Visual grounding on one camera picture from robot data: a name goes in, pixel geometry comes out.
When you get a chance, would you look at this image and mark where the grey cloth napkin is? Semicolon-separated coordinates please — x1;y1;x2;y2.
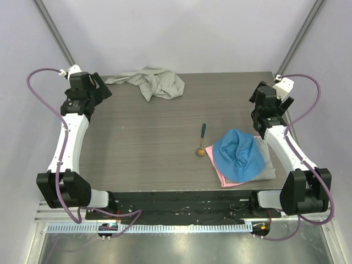
105;66;185;102

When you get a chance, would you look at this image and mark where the grey folded cloth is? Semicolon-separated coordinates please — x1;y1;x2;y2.
250;136;276;182

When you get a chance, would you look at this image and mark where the aluminium frame post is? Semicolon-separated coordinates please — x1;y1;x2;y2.
276;0;327;75
32;0;76;66

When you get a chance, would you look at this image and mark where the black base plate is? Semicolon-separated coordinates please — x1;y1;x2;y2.
85;190;283;225

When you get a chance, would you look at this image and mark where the white slotted cable duct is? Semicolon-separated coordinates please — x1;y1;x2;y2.
46;222;252;234

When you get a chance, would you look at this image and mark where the left aluminium frame post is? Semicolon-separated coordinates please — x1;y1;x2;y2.
32;0;76;66

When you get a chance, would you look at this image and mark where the blue cloth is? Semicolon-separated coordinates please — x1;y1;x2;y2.
212;128;266;183

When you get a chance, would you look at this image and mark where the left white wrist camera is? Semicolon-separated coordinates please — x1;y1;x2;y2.
58;64;82;79

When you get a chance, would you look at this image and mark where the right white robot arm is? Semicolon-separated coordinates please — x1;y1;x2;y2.
248;78;332;217

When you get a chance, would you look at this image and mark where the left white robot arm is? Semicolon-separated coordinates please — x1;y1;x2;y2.
36;65;117;219

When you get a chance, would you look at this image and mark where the right aluminium frame post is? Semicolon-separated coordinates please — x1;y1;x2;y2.
276;0;327;75

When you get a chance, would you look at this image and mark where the gold spoon green handle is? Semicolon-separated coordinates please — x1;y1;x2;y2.
196;123;206;157

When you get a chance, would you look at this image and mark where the pink cloth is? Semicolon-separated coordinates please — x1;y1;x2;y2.
205;135;262;188

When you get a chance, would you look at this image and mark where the aluminium front rail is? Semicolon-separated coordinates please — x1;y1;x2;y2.
34;200;336;222

